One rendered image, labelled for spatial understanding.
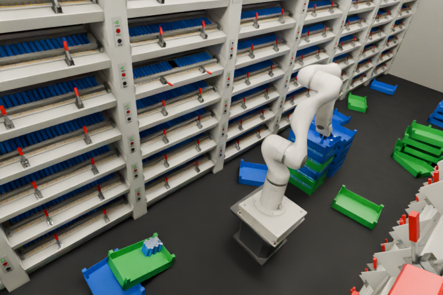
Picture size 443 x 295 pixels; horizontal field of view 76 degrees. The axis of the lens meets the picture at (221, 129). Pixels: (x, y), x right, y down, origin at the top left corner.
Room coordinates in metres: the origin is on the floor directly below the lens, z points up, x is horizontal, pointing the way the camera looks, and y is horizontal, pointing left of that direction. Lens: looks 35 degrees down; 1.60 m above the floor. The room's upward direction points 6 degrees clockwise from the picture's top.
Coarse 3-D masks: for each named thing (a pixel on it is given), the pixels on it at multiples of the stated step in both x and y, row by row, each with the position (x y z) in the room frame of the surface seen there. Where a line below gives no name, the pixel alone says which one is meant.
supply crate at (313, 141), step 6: (312, 126) 1.82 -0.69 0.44; (312, 132) 1.79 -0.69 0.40; (312, 138) 1.71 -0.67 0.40; (318, 138) 1.72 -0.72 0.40; (330, 138) 1.72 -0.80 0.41; (336, 138) 1.69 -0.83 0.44; (312, 144) 1.60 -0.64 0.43; (318, 144) 1.57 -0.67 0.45; (324, 144) 1.65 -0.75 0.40; (336, 144) 1.63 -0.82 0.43; (318, 150) 1.56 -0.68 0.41; (324, 150) 1.54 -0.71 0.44; (330, 150) 1.57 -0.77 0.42
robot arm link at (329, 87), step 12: (324, 72) 1.32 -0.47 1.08; (312, 84) 1.29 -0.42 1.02; (324, 84) 1.26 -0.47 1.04; (336, 84) 1.24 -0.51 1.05; (312, 96) 1.26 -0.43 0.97; (324, 96) 1.22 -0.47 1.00; (336, 96) 1.23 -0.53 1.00; (300, 108) 1.22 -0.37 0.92; (312, 108) 1.21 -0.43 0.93; (300, 120) 1.17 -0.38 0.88; (300, 132) 1.13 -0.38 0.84; (300, 144) 1.09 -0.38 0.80; (288, 156) 1.06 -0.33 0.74; (300, 156) 1.05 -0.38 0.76; (300, 168) 1.05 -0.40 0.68
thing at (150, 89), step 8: (208, 48) 1.76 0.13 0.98; (216, 56) 1.71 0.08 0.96; (152, 64) 1.47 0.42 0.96; (216, 64) 1.67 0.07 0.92; (224, 64) 1.65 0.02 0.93; (184, 72) 1.49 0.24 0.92; (192, 72) 1.52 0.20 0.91; (200, 72) 1.54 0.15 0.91; (216, 72) 1.62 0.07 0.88; (168, 80) 1.39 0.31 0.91; (176, 80) 1.41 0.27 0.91; (184, 80) 1.44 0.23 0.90; (192, 80) 1.49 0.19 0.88; (136, 88) 1.26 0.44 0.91; (144, 88) 1.28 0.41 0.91; (152, 88) 1.30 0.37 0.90; (160, 88) 1.33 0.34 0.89; (168, 88) 1.37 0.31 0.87; (136, 96) 1.23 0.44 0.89; (144, 96) 1.27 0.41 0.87
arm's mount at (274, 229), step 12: (240, 204) 1.06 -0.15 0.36; (252, 204) 1.08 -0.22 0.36; (288, 204) 1.11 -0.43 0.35; (240, 216) 1.04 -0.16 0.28; (252, 216) 0.99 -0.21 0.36; (264, 216) 1.00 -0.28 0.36; (276, 216) 1.01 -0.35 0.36; (288, 216) 1.02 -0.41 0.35; (300, 216) 1.03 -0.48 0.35; (264, 228) 0.93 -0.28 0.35; (276, 228) 0.93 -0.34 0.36; (288, 228) 0.94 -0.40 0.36; (276, 240) 0.87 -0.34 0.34
